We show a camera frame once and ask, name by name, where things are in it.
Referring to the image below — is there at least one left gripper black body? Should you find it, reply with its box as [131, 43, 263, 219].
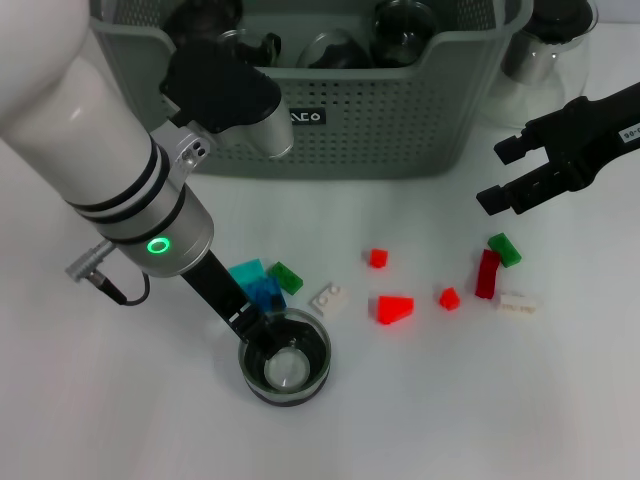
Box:
[179, 249, 264, 331]

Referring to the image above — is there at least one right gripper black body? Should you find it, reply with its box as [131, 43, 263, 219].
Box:
[522, 82, 640, 191]

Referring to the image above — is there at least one grey-green perforated storage bin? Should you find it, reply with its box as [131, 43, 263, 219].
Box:
[88, 0, 535, 182]

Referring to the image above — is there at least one cyan translucent toy brick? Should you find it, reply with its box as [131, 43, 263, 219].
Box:
[229, 258, 266, 289]

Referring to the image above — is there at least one blue translucent toy brick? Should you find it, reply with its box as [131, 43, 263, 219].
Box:
[247, 278, 288, 314]

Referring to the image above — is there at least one green toy brick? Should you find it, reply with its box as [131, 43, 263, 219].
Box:
[268, 261, 305, 296]
[487, 232, 523, 270]

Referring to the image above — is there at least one glass carafe with black lid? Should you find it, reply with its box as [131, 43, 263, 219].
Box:
[479, 0, 600, 132]

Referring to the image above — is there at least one dark red long toy brick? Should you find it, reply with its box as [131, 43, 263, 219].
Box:
[474, 248, 502, 301]

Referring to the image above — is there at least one long white toy brick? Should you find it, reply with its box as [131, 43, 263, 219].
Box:
[492, 291, 544, 318]

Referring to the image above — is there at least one red wedge toy brick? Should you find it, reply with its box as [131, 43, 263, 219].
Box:
[367, 293, 416, 327]

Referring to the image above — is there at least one left arm cable with connector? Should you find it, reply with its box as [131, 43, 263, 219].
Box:
[64, 238, 151, 306]

